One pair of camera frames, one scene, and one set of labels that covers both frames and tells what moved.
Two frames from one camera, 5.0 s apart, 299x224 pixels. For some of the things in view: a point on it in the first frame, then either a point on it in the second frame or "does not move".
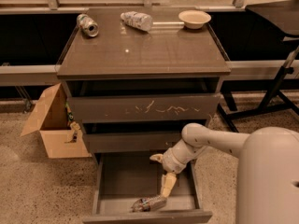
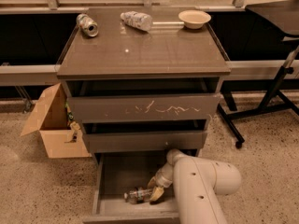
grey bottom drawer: [121, 179] does not move
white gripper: [170, 163] to [163, 180]
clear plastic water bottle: [149, 203] to [138, 195]
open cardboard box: [49, 120] does not move
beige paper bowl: [194, 19] does not move
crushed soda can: [87, 25] does not move
